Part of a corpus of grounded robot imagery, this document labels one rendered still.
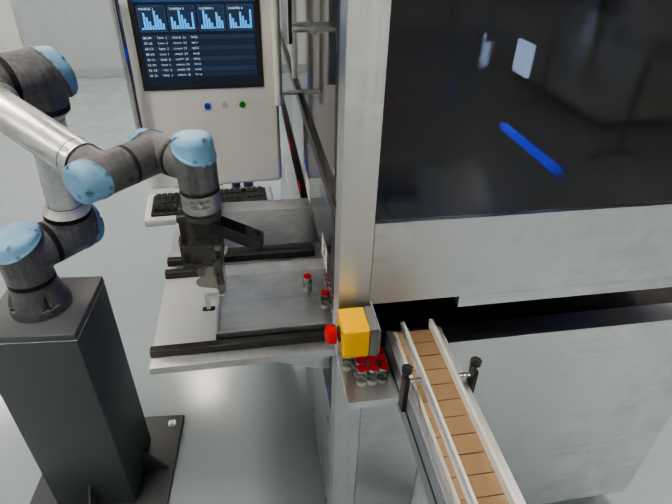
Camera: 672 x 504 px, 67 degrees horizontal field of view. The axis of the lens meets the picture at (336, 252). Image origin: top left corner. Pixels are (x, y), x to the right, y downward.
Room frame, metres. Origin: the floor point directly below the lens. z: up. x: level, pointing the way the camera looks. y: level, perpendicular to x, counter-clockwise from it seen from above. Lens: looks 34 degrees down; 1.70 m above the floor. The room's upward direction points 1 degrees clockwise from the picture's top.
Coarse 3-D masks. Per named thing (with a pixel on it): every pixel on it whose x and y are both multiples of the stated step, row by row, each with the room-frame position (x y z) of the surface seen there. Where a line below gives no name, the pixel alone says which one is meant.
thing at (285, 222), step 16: (224, 208) 1.41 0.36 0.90; (240, 208) 1.41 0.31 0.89; (256, 208) 1.42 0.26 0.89; (272, 208) 1.43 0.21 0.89; (288, 208) 1.44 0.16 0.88; (304, 208) 1.44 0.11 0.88; (256, 224) 1.34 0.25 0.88; (272, 224) 1.34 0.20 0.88; (288, 224) 1.34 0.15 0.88; (304, 224) 1.34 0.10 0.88; (224, 240) 1.24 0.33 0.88; (272, 240) 1.25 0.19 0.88; (288, 240) 1.25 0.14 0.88; (304, 240) 1.25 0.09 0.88
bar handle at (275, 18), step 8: (272, 0) 1.55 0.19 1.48; (272, 8) 1.55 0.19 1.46; (272, 16) 1.55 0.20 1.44; (272, 24) 1.55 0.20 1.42; (272, 32) 1.55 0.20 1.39; (272, 40) 1.55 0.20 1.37; (280, 40) 1.56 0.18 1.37; (272, 48) 1.56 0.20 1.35; (280, 48) 1.56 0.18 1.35; (280, 56) 1.56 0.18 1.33; (280, 64) 1.55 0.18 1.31; (280, 72) 1.55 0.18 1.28; (280, 80) 1.55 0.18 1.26; (280, 88) 1.55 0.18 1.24; (280, 96) 1.55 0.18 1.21; (280, 104) 1.55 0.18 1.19
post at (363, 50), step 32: (352, 0) 0.80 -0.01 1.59; (384, 0) 0.81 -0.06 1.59; (352, 32) 0.80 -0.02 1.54; (384, 32) 0.81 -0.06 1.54; (352, 64) 0.80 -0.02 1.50; (384, 64) 0.81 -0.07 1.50; (352, 96) 0.80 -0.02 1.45; (352, 128) 0.80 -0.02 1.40; (352, 160) 0.80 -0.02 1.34; (352, 192) 0.80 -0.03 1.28; (352, 224) 0.80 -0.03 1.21; (352, 256) 0.80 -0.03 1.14; (352, 288) 0.80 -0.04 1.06; (352, 416) 0.81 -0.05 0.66; (352, 448) 0.81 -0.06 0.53; (352, 480) 0.81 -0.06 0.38
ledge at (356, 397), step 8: (384, 352) 0.81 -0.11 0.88; (352, 368) 0.76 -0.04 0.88; (344, 376) 0.74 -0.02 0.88; (352, 376) 0.74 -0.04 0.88; (392, 376) 0.74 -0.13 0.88; (344, 384) 0.71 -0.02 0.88; (352, 384) 0.72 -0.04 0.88; (368, 384) 0.72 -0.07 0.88; (376, 384) 0.72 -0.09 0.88; (384, 384) 0.72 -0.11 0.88; (392, 384) 0.72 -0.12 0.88; (344, 392) 0.70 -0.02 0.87; (352, 392) 0.69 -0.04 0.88; (360, 392) 0.69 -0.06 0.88; (368, 392) 0.70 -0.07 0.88; (376, 392) 0.70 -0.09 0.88; (384, 392) 0.70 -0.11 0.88; (392, 392) 0.70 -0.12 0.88; (352, 400) 0.67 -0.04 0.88; (360, 400) 0.67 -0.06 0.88; (368, 400) 0.68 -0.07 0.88; (376, 400) 0.68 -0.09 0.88; (384, 400) 0.68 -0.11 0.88; (392, 400) 0.68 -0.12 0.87; (352, 408) 0.67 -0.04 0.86
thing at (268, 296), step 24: (240, 264) 1.08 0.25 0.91; (264, 264) 1.09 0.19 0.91; (288, 264) 1.10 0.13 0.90; (312, 264) 1.11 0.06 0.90; (240, 288) 1.02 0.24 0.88; (264, 288) 1.02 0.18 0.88; (288, 288) 1.03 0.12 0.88; (312, 288) 1.03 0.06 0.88; (216, 312) 0.89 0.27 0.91; (240, 312) 0.93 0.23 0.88; (264, 312) 0.93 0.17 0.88; (288, 312) 0.93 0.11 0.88; (312, 312) 0.93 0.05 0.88; (216, 336) 0.82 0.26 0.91; (240, 336) 0.83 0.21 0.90
